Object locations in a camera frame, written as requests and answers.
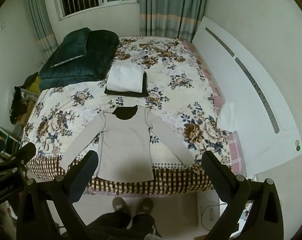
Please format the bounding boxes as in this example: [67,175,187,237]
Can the beige long sleeve shirt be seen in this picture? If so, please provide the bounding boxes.
[60,106,194,183]

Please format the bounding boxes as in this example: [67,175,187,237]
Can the striped teal curtain right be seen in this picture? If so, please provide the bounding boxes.
[139,0,207,42]

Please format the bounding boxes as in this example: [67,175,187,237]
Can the right shoe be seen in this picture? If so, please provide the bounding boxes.
[136,198,154,215]

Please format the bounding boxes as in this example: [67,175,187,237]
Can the dark clothes pile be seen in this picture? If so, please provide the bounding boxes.
[10,72,40,126]

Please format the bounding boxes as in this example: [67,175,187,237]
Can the white cloth by headboard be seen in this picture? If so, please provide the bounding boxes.
[217,102,236,132]

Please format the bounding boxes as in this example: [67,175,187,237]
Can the dark green folded blanket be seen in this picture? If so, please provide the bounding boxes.
[39,30,119,91]

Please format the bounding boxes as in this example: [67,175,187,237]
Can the shoe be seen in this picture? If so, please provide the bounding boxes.
[136,198,154,215]
[112,197,130,213]

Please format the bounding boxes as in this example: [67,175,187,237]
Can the striped teal curtain left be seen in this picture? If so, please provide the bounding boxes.
[25,0,58,58]

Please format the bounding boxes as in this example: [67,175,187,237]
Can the dark green pillow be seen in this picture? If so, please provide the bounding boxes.
[50,27,91,68]

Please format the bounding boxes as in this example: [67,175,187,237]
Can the folded white garment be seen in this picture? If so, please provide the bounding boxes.
[106,62,144,93]

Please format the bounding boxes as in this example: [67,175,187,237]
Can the folded black garment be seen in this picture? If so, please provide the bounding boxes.
[104,73,149,98]

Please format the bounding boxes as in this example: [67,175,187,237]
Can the left shoe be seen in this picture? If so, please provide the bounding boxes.
[112,197,130,213]

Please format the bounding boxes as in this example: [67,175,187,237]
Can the pink plaid mattress cover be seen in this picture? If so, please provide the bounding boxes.
[182,41,246,176]

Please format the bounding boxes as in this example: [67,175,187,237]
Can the striped teal curtain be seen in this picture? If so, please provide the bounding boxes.
[25,0,58,58]
[139,0,207,42]

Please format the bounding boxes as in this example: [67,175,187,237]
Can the person legs dark trousers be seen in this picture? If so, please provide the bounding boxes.
[87,210,162,239]

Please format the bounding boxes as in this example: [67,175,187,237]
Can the white headboard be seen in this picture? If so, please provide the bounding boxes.
[192,17,302,176]

